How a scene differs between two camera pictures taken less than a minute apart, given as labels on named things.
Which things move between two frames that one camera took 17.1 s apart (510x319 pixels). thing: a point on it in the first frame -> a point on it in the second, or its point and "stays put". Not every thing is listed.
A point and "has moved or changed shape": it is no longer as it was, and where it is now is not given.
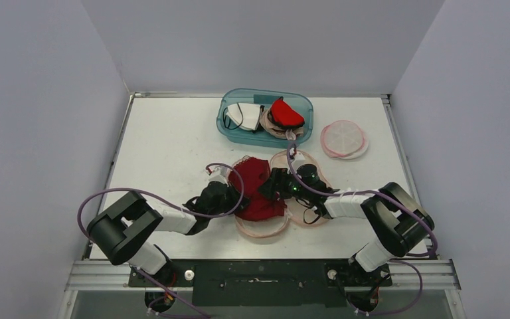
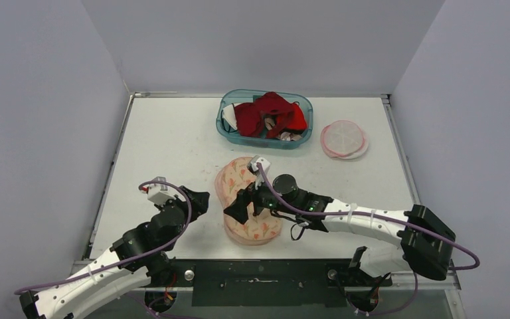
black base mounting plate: (244, 282) stays put
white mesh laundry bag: (344, 139) stays put
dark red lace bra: (258, 207) has moved or changed shape
